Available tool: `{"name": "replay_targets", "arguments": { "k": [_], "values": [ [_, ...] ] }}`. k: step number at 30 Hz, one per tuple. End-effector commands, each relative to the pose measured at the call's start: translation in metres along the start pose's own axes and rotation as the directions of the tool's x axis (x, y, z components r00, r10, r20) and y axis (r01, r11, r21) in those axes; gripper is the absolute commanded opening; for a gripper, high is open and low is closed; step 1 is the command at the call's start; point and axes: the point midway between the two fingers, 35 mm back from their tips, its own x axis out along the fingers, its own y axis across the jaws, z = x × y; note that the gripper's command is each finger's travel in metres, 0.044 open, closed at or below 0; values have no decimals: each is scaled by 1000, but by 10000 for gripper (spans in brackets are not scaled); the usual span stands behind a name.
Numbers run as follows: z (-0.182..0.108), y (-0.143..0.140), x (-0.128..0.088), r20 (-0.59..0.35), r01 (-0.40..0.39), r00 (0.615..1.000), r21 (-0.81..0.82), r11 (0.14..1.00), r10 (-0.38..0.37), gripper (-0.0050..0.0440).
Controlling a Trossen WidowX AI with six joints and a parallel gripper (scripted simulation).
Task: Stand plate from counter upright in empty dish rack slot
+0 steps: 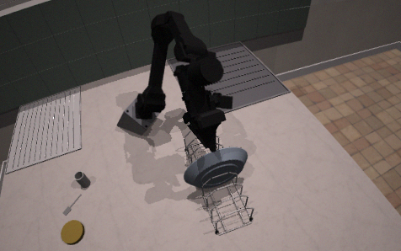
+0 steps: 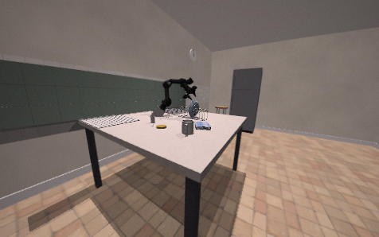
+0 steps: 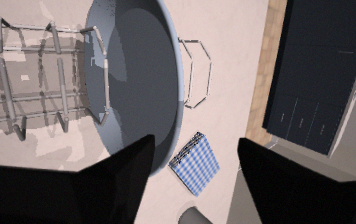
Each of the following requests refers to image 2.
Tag grey ribbed draining mat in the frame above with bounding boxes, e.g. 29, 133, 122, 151
79, 115, 140, 129

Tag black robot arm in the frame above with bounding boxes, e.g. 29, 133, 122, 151
160, 78, 193, 110

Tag dark grey tiled wall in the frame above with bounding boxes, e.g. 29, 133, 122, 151
0, 60, 165, 145

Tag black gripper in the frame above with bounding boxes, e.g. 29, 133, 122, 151
183, 86, 197, 100

